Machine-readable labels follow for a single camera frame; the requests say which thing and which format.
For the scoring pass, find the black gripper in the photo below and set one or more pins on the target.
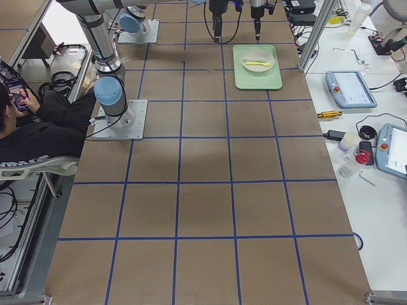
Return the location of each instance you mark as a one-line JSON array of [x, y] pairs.
[[217, 9], [256, 9]]

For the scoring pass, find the white round plate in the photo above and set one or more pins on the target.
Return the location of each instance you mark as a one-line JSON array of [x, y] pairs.
[[257, 53]]

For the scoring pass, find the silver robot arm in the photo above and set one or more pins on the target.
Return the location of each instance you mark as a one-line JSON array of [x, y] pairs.
[[134, 21], [143, 50]]

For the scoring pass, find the yellow plastic fork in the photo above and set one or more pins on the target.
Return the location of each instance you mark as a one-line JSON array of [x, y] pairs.
[[264, 64]]

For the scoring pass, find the light green tray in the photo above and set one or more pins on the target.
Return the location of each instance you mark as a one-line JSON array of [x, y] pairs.
[[247, 80]]

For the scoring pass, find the far teach pendant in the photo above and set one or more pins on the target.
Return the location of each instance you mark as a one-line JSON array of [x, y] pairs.
[[349, 90]]

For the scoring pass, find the teach pendant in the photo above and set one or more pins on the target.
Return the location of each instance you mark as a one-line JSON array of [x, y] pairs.
[[349, 90], [391, 150]]

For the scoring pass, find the gold metal cylinder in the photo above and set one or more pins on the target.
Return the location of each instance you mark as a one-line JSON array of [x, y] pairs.
[[329, 114]]

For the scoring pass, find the black power adapter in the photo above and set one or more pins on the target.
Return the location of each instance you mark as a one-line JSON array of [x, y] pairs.
[[334, 135]]

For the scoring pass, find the red round lid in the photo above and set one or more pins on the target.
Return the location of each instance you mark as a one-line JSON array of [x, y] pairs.
[[362, 157]]

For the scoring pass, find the seated person in black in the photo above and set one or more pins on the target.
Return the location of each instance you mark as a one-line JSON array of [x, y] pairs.
[[60, 130]]

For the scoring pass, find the near teach pendant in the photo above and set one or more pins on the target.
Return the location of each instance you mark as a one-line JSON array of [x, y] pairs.
[[391, 150]]

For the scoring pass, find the smartphone in person's hands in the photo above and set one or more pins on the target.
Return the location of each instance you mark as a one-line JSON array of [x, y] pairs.
[[18, 92]]

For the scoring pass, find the white office chair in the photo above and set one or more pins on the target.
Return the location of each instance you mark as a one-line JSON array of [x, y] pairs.
[[61, 165]]

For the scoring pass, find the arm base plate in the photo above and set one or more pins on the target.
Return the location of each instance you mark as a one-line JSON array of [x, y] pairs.
[[129, 126], [141, 37]]

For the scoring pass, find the aluminium frame post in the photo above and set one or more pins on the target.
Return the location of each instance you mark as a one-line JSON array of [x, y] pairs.
[[321, 21]]

